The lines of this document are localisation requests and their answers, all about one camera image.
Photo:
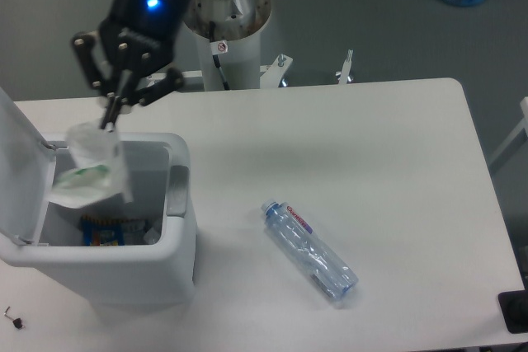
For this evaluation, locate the clear plastic water bottle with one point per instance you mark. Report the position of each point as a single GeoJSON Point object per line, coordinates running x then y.
{"type": "Point", "coordinates": [310, 254]}

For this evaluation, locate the black device at table edge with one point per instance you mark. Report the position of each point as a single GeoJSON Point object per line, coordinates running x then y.
{"type": "Point", "coordinates": [513, 305]}

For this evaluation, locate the small metal hex key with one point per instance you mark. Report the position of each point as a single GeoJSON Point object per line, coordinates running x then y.
{"type": "Point", "coordinates": [5, 314]}

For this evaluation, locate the white furniture frame right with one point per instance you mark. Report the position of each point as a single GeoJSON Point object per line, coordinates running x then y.
{"type": "Point", "coordinates": [511, 143]}

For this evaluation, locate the white pedestal base frame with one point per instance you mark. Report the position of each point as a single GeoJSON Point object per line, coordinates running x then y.
{"type": "Point", "coordinates": [221, 76]}

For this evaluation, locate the clear plastic scrap in bin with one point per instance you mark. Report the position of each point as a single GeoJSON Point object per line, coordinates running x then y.
{"type": "Point", "coordinates": [153, 231]}

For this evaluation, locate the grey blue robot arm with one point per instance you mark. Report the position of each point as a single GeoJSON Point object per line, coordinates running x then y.
{"type": "Point", "coordinates": [212, 19]}

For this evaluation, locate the white open trash can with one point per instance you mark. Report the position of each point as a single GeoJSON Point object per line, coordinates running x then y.
{"type": "Point", "coordinates": [39, 234]}

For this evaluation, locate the blue snack packet in bin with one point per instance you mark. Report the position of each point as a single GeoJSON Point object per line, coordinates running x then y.
{"type": "Point", "coordinates": [112, 231]}

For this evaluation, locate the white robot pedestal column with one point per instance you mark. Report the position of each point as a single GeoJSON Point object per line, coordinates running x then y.
{"type": "Point", "coordinates": [236, 62]}

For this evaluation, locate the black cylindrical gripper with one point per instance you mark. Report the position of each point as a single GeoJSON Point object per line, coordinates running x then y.
{"type": "Point", "coordinates": [142, 34]}

